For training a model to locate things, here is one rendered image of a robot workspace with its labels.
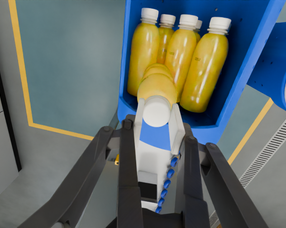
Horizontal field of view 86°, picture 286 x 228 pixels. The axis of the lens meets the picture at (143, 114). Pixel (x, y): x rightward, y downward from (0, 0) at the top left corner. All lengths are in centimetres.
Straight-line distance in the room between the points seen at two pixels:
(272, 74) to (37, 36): 175
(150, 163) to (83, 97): 120
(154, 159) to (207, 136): 47
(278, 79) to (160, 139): 42
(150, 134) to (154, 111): 11
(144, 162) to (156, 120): 58
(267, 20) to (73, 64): 157
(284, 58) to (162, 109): 47
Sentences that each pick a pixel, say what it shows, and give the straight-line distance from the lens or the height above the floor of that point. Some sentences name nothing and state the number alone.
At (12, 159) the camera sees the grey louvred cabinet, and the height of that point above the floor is 13.
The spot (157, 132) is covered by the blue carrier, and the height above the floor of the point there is 123.
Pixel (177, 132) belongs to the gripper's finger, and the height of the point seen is 135.
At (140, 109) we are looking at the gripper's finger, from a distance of 18.
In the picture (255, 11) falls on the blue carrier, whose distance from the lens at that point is 46.
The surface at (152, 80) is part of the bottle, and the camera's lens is 25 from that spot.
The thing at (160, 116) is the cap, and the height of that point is 129.
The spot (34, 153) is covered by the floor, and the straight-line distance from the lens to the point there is 264.
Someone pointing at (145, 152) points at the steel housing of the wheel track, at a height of 93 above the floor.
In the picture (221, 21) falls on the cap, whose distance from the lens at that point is 38.
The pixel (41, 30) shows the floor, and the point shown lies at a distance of 181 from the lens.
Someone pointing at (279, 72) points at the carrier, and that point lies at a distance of 61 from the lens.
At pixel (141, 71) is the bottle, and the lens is 39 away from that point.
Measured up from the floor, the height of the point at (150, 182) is 99.
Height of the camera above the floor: 148
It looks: 62 degrees down
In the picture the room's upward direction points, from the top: 170 degrees counter-clockwise
